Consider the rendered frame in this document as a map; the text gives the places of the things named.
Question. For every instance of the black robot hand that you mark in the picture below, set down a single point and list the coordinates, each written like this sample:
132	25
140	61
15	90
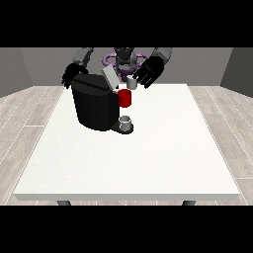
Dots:
151	71
69	74

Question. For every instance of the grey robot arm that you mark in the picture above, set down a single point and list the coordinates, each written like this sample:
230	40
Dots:
162	54
82	56

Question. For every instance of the small grey coffee pod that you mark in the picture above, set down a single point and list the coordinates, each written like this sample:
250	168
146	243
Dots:
131	83

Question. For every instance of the black coffee machine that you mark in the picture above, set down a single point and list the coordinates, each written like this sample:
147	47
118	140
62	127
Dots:
94	102

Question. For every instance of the red pod holder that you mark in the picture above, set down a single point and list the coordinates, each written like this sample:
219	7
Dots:
124	98

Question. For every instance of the pale grey machine lid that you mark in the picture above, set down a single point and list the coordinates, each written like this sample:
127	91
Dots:
110	76

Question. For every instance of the grey robot trunk purple rings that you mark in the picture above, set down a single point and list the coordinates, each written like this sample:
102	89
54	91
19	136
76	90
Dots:
123	63

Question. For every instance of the small grey cup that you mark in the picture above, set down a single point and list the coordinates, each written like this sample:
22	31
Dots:
125	123

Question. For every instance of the dark table leg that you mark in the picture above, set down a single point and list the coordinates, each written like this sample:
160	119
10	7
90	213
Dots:
189	203
64	203

